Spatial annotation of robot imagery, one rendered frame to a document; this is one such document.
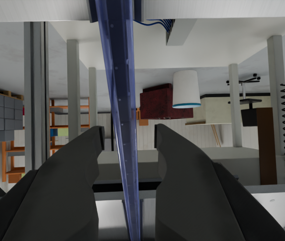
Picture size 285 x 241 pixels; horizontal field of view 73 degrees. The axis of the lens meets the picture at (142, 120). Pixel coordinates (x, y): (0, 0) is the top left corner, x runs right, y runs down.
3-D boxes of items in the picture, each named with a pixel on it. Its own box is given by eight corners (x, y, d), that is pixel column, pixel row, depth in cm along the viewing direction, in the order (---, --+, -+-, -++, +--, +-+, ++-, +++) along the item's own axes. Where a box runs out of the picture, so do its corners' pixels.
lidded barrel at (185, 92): (203, 69, 302) (205, 104, 300) (194, 76, 348) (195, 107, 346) (174, 69, 300) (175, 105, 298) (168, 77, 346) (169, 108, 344)
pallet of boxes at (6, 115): (-49, 85, 353) (-49, 144, 349) (-8, 85, 359) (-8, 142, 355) (-9, 95, 460) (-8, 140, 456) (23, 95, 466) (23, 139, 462)
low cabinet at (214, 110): (243, 101, 732) (244, 123, 729) (184, 102, 713) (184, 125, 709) (280, 92, 555) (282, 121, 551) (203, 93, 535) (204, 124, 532)
